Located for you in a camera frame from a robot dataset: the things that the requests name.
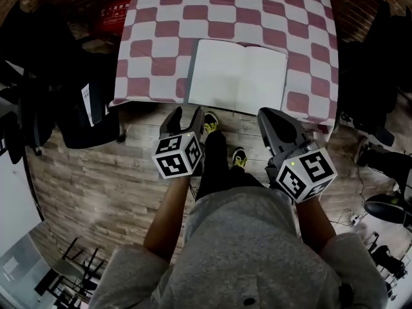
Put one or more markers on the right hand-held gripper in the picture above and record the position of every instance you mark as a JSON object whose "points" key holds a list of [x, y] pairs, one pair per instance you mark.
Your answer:
{"points": [[305, 175]]}

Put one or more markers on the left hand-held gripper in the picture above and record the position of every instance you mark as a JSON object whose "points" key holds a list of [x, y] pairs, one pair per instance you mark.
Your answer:
{"points": [[175, 154]]}

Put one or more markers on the grey cover notebook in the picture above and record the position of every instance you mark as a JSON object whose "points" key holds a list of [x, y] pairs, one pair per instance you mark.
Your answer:
{"points": [[238, 76]]}

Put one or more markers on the person's right forearm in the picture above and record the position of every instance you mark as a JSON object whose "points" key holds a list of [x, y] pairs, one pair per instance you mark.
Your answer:
{"points": [[315, 224]]}

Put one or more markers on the person's left forearm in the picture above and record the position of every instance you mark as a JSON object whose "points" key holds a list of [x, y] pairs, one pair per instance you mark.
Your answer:
{"points": [[167, 224]]}

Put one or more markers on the person's left black shoe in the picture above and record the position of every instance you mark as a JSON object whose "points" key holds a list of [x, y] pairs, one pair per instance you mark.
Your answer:
{"points": [[210, 123]]}

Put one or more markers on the person's black trousers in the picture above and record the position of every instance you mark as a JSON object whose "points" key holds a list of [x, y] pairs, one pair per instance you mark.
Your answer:
{"points": [[215, 159]]}

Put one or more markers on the person's right black shoe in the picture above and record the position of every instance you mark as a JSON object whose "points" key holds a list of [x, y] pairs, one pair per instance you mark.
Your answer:
{"points": [[239, 159]]}

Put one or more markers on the black office chair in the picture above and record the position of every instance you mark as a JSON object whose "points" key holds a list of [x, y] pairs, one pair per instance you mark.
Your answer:
{"points": [[13, 140], [367, 82], [51, 76]]}

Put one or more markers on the white paper sheet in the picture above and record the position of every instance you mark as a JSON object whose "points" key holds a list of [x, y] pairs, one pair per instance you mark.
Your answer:
{"points": [[87, 105]]}

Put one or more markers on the white power strip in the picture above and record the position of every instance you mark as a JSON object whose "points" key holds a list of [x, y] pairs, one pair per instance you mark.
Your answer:
{"points": [[356, 220]]}

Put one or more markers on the red white checkered tablecloth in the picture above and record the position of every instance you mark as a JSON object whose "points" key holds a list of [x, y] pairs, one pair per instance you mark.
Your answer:
{"points": [[225, 11]]}

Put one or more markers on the red box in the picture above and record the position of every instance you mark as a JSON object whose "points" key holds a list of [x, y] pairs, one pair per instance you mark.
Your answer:
{"points": [[114, 14]]}

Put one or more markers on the person's grey sweatshirt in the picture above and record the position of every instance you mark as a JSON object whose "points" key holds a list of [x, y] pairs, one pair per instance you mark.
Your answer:
{"points": [[244, 253]]}

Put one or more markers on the black wheeled stand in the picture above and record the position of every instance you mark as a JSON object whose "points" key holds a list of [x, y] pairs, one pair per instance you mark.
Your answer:
{"points": [[386, 257]]}

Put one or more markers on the white desk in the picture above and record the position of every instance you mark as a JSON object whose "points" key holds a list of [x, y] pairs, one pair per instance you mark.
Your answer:
{"points": [[14, 201]]}

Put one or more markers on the white cabinet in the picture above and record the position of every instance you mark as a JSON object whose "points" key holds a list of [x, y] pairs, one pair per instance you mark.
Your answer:
{"points": [[19, 269]]}

